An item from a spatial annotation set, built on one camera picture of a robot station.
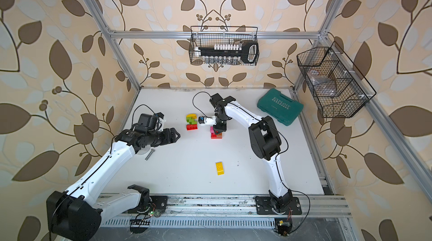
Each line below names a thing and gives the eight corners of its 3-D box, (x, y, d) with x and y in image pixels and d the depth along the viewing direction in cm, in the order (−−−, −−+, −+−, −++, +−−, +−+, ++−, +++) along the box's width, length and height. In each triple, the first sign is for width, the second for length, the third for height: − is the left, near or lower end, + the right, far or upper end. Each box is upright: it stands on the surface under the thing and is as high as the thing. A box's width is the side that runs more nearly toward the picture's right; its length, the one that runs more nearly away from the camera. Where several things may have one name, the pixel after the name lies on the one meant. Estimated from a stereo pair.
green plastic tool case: (253, 105, 113) (254, 100, 109) (270, 90, 122) (272, 85, 118) (286, 128, 101) (288, 124, 97) (302, 109, 110) (305, 104, 107)
